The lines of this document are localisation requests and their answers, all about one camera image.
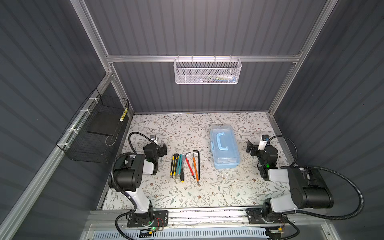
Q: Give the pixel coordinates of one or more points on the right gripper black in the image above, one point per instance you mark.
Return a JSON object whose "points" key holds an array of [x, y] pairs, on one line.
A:
{"points": [[252, 147]]}

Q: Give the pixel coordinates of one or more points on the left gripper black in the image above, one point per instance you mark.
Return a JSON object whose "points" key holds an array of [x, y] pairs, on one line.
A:
{"points": [[161, 150]]}

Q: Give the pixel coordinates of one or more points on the light blue plastic tool box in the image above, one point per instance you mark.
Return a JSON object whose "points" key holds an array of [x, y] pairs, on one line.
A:
{"points": [[224, 147]]}

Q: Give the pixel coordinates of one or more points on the black hex key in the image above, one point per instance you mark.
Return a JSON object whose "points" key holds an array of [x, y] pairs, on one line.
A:
{"points": [[197, 156]]}

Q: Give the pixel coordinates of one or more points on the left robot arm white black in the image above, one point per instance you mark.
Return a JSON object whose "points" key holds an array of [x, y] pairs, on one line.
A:
{"points": [[128, 170]]}

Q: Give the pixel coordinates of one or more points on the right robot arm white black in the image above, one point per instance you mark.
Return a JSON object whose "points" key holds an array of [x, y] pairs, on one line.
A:
{"points": [[308, 189]]}

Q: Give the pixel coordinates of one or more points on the yellow black utility knife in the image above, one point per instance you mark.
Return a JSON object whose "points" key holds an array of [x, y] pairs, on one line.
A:
{"points": [[175, 160]]}

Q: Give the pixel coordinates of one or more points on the teal utility knife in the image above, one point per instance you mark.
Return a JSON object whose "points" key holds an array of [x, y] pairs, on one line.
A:
{"points": [[179, 165]]}

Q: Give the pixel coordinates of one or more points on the black yellow tip screwdriver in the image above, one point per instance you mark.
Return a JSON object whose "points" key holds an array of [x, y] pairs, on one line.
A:
{"points": [[182, 168]]}

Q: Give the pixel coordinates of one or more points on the yellow marker in black basket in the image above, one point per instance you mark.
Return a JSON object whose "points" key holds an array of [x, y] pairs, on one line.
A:
{"points": [[123, 114]]}

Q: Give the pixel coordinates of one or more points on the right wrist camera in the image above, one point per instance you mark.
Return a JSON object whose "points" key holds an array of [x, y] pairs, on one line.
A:
{"points": [[263, 142]]}

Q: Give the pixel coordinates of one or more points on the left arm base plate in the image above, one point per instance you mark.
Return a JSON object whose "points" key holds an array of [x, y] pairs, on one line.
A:
{"points": [[149, 219]]}

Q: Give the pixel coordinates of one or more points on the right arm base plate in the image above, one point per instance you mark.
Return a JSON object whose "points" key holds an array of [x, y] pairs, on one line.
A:
{"points": [[259, 216]]}

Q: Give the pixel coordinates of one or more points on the black wire mesh basket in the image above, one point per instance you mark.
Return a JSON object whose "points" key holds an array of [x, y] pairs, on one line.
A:
{"points": [[95, 132]]}

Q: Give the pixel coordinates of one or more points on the white wire mesh basket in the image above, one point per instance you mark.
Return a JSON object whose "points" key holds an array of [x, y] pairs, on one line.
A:
{"points": [[211, 71]]}

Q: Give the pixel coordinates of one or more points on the white slotted cable duct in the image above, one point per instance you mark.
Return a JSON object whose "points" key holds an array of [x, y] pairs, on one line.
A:
{"points": [[199, 234]]}

